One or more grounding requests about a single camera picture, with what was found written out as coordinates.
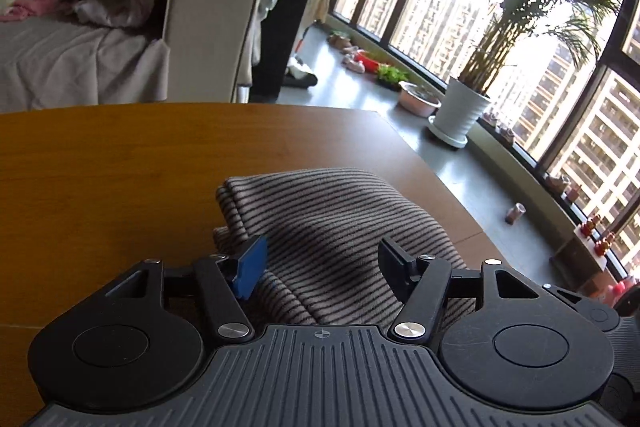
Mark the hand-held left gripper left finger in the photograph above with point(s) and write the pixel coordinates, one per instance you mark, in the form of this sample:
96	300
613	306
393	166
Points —
252	264

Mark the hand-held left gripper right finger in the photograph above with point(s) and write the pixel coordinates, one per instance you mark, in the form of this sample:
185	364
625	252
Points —
392	259

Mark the striped knit garment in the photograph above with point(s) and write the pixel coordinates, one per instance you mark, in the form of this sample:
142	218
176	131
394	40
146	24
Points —
335	227

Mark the red windowsill figurines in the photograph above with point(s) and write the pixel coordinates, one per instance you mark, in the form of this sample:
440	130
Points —
597	237

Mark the small pink cylinder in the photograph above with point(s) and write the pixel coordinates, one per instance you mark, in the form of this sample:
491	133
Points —
515	214

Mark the pink basin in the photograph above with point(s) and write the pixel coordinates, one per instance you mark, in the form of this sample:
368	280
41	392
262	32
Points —
419	101

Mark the white ribbed plant pot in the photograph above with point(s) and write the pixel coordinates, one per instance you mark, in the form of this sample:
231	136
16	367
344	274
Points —
462	109

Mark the small windowsill figurines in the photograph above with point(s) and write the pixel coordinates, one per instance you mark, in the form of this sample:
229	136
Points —
501	129

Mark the small windowsill ornaments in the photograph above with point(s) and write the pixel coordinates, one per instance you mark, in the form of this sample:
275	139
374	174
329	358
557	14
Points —
562	188

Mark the tray of green plants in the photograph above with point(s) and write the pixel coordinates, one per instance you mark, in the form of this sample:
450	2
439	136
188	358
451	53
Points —
391	76

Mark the black and white floor item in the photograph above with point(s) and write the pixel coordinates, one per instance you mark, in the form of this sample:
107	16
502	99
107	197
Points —
299	74

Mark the red floor item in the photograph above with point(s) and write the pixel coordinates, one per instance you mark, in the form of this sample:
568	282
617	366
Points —
371	61

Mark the pair of slippers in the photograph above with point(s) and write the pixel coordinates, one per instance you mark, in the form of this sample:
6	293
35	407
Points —
352	61

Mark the small floor plant pots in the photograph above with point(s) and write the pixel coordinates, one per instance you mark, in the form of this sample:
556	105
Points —
340	41

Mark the beige sofa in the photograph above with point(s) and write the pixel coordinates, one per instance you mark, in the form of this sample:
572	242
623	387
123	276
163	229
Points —
210	32

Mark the beige sofa blanket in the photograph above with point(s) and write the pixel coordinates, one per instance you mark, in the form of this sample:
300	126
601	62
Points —
75	62

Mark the pink cloth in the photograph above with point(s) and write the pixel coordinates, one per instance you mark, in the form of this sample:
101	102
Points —
35	4

